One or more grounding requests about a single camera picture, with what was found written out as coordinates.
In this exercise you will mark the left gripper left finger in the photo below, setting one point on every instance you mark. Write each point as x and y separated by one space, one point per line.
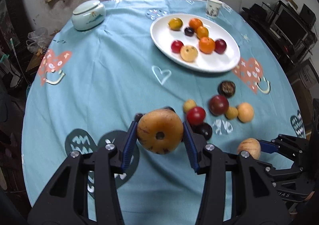
83 188

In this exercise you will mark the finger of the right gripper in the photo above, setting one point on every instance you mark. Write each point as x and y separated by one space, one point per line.
269 146

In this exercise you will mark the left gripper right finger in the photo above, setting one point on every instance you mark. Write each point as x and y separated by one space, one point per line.
236 190

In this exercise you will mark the tan round fruit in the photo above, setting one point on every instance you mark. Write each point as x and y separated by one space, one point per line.
252 146

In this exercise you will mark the orange-tan smooth round fruit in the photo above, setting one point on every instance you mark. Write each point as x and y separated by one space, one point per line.
245 112

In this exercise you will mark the small tan longan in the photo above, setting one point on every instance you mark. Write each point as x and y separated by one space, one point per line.
231 113

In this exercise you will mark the bright red cherry tomato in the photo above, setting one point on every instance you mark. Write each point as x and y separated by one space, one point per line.
196 116

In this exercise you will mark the large tan dimpled fruit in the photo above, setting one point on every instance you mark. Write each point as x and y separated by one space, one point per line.
160 131

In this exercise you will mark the pale cream round fruit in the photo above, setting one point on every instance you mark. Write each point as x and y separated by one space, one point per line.
188 53

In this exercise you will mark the yellow-orange tomato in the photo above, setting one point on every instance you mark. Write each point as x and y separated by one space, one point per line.
201 32

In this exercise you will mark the small dark purple plum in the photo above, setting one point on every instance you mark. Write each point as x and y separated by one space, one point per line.
188 31

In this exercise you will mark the large orange tangerine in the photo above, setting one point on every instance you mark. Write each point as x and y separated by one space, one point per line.
195 23

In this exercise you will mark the large dark red plum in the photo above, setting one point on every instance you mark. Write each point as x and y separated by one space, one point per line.
218 105

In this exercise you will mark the dark brown water chestnut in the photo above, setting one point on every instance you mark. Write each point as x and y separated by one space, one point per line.
227 88

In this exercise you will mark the small tan fruit behind tomato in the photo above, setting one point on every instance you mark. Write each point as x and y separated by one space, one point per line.
188 105

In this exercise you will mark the dark red plum on plate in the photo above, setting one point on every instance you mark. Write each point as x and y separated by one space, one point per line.
220 46

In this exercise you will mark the orange tangerine on plate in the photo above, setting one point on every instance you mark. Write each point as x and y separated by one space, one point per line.
206 45

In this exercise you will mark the black electronics shelf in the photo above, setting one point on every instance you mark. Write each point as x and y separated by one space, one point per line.
289 35

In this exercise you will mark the white oval plate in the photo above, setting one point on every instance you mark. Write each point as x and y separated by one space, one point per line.
163 37

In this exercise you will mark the red cherry tomato on plate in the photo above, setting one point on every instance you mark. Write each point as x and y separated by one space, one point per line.
176 46

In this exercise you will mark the light blue patterned tablecloth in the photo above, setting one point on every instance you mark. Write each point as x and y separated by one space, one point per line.
91 84

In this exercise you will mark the white paper cup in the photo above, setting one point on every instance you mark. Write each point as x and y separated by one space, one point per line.
213 7

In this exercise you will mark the yellow-green tomato on plate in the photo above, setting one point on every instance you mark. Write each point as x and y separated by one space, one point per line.
175 24

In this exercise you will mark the pale green lidded jar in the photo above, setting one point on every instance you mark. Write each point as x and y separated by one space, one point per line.
88 15

